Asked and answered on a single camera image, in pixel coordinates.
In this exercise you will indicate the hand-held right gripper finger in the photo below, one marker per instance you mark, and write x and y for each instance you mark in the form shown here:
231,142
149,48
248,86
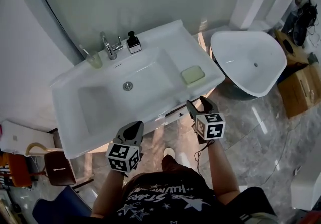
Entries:
191,109
208,105

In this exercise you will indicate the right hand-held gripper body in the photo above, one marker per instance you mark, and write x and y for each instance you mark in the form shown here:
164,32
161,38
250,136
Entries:
210,125

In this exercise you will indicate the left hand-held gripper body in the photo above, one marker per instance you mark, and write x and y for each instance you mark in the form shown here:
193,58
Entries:
123,155

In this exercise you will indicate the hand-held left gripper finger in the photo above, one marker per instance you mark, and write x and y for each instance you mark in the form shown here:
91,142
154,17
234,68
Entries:
142,134
122,130

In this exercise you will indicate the person's left forearm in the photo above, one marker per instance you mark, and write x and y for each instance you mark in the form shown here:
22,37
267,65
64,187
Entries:
108,193

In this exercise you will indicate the person's right forearm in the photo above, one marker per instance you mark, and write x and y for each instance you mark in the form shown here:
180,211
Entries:
222,167

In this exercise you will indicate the clear soap dish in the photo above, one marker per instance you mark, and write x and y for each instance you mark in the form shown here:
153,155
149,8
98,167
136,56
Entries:
186,83

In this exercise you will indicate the white shoe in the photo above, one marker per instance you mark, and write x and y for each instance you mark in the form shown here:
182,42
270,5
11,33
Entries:
168,152

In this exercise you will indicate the white ceramic sink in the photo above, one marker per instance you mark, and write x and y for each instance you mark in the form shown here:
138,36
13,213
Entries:
100,107

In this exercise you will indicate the green soap bar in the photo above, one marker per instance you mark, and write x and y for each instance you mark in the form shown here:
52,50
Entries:
192,74

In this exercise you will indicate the chrome sink drain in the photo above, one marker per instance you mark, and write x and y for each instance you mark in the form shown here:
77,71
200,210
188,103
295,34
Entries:
128,86

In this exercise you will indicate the dark brown trouser leg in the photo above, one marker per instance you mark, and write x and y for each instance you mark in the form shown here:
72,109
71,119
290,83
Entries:
175,165

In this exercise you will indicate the white bathtub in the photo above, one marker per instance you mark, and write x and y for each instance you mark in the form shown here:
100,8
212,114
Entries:
245,62

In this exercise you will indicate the black star print t-shirt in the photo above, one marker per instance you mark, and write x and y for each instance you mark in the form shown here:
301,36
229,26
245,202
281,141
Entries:
165,200

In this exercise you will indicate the brown wooden stool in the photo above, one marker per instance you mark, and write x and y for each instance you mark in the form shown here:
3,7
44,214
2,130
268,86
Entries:
59,167

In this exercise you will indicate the green translucent cup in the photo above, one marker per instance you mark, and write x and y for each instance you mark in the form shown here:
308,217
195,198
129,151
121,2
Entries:
95,61

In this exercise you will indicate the blue chair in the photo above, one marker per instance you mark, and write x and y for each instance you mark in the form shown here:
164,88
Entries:
62,205

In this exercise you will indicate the chrome faucet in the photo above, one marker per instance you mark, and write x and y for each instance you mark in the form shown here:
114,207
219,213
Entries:
110,47

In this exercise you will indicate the black and white soap dispenser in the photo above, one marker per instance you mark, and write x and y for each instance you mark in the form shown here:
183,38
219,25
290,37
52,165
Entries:
133,43

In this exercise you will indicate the white toothbrush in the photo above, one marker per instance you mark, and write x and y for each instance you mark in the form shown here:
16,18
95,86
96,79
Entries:
84,51

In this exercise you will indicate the large cardboard box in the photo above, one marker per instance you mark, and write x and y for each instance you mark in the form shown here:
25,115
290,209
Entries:
301,90

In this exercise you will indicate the small cardboard box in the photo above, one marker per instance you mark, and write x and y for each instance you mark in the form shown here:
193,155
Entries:
293,52

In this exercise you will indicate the black equipment pile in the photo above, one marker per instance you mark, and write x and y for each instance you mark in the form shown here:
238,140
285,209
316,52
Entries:
304,20

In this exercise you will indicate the dark curved frame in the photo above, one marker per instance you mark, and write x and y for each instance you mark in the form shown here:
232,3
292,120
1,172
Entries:
54,17

